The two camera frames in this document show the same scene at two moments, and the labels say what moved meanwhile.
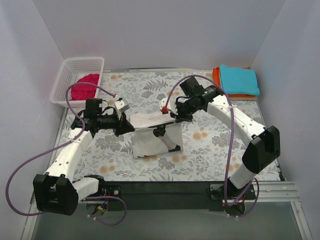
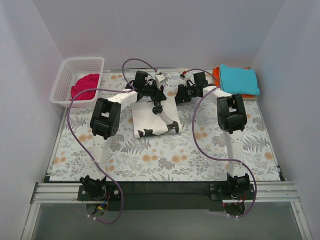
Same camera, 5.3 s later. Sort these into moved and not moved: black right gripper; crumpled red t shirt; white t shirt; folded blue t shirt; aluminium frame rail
Moved: white t shirt; black right gripper
Not moved: folded blue t shirt; crumpled red t shirt; aluminium frame rail
